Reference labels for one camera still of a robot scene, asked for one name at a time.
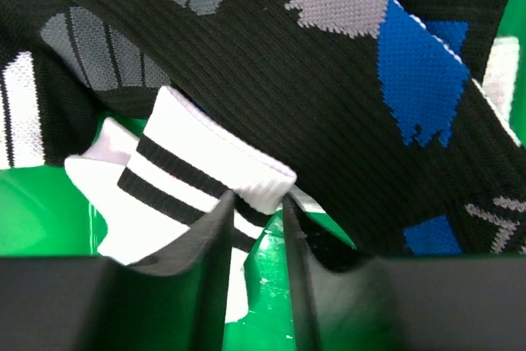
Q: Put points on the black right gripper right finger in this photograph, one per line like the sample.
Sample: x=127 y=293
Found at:
x=343 y=299

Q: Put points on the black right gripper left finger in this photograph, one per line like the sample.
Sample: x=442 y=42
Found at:
x=172 y=300

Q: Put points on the white sock with black stripes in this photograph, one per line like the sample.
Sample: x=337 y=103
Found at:
x=151 y=188

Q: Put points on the green plastic tray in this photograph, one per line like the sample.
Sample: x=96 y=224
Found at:
x=48 y=216

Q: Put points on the black sock with blue pattern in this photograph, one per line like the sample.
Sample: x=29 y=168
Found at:
x=46 y=113

